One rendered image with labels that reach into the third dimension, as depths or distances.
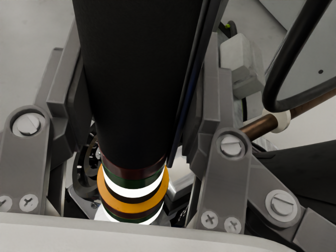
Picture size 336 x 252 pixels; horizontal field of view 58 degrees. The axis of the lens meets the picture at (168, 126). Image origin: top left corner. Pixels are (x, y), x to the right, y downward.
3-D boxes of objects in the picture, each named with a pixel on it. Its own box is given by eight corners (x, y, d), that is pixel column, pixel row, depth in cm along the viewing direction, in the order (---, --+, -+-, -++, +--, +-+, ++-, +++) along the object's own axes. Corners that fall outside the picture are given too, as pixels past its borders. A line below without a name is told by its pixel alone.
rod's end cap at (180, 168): (177, 161, 24) (180, 150, 22) (191, 182, 23) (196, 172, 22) (155, 173, 23) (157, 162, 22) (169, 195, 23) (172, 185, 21)
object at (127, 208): (144, 162, 24) (147, 133, 20) (173, 210, 22) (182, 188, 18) (92, 188, 22) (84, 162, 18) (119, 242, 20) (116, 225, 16)
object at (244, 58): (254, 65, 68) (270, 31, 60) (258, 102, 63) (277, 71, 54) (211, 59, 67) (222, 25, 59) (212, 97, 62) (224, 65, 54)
